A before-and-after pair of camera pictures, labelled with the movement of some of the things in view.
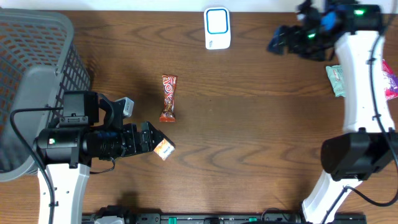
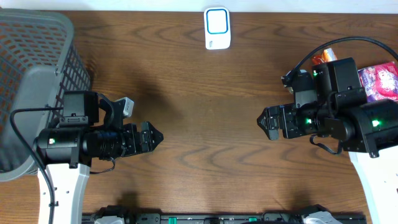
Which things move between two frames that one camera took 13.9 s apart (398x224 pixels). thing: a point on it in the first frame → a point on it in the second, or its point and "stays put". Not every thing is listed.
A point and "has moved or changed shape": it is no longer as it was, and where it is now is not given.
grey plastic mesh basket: [39, 61] stays put
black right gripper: [290, 40] → [287, 121]
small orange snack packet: [164, 149] has moved or changed shape
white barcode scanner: [217, 28] stays put
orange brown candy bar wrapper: [169, 83] has moved or changed shape
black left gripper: [144, 139] stays put
